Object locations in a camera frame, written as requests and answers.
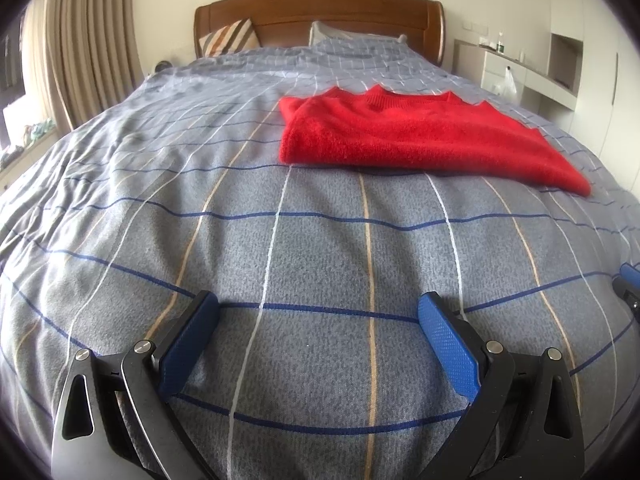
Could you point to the white sheer curtain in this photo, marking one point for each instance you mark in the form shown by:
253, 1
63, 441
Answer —
37, 60

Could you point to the white desk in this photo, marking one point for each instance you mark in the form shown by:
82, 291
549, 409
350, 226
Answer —
495, 67

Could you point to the wooden headboard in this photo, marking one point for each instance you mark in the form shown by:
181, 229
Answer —
350, 15

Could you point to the striped cushion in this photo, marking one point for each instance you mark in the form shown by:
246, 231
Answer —
232, 37

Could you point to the red knitted sweater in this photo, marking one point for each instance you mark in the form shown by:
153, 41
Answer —
400, 135

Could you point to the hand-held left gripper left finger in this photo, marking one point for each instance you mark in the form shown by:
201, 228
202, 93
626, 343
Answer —
192, 345

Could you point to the pile of assorted clothes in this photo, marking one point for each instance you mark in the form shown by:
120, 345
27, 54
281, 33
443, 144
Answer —
30, 135

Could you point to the clear bottle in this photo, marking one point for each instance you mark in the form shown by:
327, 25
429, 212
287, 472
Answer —
500, 44

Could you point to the beige pleated curtain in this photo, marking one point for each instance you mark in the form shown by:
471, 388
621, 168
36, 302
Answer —
95, 35

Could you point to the window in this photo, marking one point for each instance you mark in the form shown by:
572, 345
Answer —
12, 85

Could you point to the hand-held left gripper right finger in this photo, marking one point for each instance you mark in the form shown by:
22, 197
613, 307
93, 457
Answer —
450, 345

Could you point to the grey checked duvet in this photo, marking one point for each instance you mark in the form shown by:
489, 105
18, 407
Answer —
310, 270

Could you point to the white plastic bag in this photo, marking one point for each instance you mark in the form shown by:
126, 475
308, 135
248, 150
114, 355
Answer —
506, 84

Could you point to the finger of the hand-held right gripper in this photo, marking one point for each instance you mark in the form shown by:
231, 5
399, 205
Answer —
631, 282

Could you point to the white wardrobe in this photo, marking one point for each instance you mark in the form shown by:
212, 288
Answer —
600, 35

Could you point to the grey pillow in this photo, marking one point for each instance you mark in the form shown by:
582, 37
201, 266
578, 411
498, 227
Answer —
335, 34

